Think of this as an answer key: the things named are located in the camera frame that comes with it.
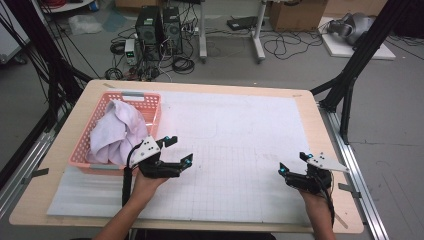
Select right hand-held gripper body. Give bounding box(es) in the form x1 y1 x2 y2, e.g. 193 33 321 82
284 152 350 195

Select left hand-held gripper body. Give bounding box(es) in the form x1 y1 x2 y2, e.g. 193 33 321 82
128 135 184 179

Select lilac patterned towel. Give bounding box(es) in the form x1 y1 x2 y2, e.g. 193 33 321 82
87 99 149 167

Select pink plastic basket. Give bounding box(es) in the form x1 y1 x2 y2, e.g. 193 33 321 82
68 91 163 177

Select person's right hand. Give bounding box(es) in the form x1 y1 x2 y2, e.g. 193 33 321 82
298 186 334 214

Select person's left hand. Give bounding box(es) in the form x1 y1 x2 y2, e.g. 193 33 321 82
131 168 169 209

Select white foam mat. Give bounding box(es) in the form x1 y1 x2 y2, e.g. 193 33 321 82
46 89 331 226

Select white power supply unit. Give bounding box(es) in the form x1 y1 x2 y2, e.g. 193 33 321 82
124 38 138 66

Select black computer tower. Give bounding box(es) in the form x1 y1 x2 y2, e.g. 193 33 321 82
134 6 164 63
161 6 184 56

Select white floor board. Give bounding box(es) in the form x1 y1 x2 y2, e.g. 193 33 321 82
318 16 397 61

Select white metal stand leg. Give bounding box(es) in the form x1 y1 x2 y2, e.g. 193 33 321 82
251 0 268 64
198 0 208 63

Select teal floor sheet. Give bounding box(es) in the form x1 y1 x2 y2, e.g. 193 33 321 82
101 9 129 33

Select grey rounded device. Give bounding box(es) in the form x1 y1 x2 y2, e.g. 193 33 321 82
326 12 376 46

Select black flat device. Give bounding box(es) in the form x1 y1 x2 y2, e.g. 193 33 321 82
226 15 259 31

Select brown cardboard box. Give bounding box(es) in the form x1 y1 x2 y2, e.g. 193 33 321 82
324 0 389 18
269 0 329 33

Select clear plastic bag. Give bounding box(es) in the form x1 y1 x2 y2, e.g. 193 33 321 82
68 14 104 36

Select white round table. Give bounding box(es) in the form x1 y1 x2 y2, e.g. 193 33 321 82
39 0 96 14

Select grey cabinet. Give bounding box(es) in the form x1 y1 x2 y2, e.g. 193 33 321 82
0 0 31 64

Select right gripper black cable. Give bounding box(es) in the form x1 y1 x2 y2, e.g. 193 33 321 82
314 173 336 228

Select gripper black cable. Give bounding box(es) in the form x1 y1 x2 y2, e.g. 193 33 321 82
121 143 143 208
314 173 336 228

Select grey metal bracket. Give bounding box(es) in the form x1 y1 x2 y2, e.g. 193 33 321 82
338 182 363 199
23 168 50 184

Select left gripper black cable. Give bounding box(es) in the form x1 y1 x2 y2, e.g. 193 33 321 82
121 143 143 208

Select aluminium rail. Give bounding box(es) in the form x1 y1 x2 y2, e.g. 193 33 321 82
319 106 389 240
0 129 58 218

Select coiled black cable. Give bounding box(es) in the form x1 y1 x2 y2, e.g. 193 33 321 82
104 67 124 81
171 56 196 75

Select loose black floor cable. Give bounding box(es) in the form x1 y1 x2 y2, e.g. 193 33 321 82
263 29 324 61

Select black frame strut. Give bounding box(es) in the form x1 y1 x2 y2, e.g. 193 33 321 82
309 0 414 144
4 0 93 131

